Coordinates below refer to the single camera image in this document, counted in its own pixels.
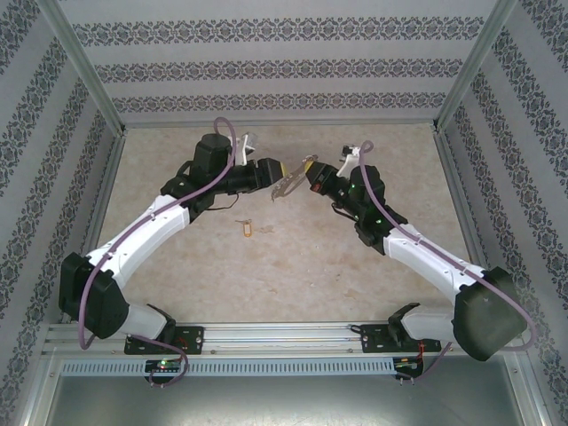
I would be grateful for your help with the metal key holder with rings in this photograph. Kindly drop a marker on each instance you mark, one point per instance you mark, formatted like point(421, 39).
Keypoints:
point(286, 186)

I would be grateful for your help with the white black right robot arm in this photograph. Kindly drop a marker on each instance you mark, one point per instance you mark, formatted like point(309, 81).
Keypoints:
point(426, 262)

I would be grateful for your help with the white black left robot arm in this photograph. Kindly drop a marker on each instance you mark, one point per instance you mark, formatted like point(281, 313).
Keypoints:
point(142, 231)

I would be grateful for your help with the small controller circuit board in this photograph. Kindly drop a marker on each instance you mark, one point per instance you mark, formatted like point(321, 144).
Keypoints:
point(406, 364)
point(162, 365)

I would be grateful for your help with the grey metal base panel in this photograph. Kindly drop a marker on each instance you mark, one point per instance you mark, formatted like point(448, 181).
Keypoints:
point(284, 404)

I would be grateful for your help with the aluminium frame corner post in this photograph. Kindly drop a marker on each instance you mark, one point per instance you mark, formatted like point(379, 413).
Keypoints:
point(473, 66)
point(85, 66)

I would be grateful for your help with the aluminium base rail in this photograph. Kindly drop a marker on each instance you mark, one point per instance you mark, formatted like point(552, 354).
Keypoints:
point(284, 337)

